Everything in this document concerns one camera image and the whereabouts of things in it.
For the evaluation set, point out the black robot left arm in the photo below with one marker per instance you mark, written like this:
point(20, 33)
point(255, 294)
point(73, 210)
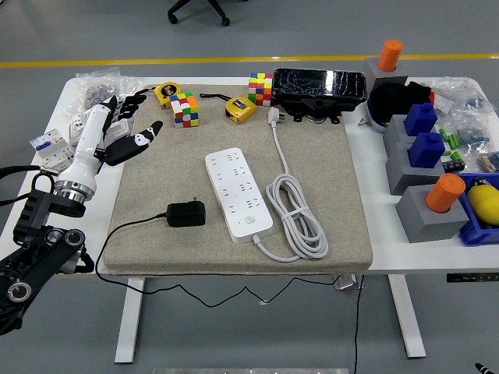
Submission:
point(35, 249)

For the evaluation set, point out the white table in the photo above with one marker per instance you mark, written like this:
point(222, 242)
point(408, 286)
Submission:
point(390, 241)

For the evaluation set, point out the blue block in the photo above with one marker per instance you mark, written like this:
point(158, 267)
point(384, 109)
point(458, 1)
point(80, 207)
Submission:
point(427, 150)
point(420, 118)

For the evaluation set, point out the small dark box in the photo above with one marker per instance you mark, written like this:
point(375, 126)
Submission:
point(453, 165)

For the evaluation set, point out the green battery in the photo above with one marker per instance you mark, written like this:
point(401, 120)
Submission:
point(450, 141)
point(443, 133)
point(457, 142)

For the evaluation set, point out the clear bag of metal nuts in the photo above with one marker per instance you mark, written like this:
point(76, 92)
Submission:
point(97, 83)

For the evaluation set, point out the white power strip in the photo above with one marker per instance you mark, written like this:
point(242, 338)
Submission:
point(238, 191)

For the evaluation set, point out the white blue circuit breaker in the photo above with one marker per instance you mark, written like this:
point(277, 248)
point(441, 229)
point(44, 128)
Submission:
point(48, 150)

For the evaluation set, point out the clear bag brown parts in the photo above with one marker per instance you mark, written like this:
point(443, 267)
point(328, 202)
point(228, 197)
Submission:
point(490, 161)

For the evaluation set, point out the orange cylinder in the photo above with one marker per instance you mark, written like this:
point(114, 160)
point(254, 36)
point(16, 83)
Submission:
point(390, 54)
point(444, 192)

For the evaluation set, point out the black cap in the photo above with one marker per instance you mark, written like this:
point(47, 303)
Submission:
point(390, 99)

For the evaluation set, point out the black table control panel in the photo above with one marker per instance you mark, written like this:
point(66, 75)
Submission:
point(471, 277)

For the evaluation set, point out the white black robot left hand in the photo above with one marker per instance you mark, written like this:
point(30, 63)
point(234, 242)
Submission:
point(83, 148)

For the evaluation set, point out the multicolour puzzle cube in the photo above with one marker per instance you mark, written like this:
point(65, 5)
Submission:
point(185, 111)
point(260, 89)

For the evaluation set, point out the small metal clip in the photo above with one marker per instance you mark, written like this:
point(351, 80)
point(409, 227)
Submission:
point(363, 122)

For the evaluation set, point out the white wall socket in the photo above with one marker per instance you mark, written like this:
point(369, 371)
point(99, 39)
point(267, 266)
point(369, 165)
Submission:
point(76, 130)
point(121, 130)

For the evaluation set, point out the yellow toy fruit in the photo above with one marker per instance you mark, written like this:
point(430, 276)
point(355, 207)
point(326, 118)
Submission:
point(485, 204)

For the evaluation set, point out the blue plastic bin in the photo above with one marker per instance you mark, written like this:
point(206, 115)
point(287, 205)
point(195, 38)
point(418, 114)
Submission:
point(477, 233)

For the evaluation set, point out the grey block holder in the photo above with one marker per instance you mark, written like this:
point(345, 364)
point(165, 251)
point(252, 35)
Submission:
point(393, 134)
point(421, 226)
point(372, 74)
point(401, 175)

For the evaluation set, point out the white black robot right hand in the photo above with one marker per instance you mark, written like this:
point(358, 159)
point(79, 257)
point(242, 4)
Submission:
point(485, 369)

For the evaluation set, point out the yellow tape measure round label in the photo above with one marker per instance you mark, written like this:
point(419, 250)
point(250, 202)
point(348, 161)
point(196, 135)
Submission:
point(167, 92)

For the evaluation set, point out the silver table bracket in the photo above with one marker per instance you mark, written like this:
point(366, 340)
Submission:
point(347, 282)

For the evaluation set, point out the black plug adapter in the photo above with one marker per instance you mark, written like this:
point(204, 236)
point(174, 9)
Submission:
point(186, 214)

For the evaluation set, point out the grey-brown mat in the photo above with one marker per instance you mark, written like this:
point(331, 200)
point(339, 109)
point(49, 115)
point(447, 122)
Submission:
point(312, 156)

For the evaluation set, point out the white blue round device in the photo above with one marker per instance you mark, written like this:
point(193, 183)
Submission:
point(376, 122)

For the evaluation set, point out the black office chair base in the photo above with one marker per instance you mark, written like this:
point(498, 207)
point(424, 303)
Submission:
point(216, 8)

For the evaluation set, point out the black cracked box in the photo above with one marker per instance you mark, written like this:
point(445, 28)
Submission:
point(317, 87)

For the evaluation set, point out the clear bag blue parts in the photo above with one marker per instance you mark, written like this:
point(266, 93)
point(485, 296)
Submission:
point(473, 134)

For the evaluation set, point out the clear plastic parts bag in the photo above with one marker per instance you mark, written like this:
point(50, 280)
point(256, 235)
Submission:
point(460, 93)

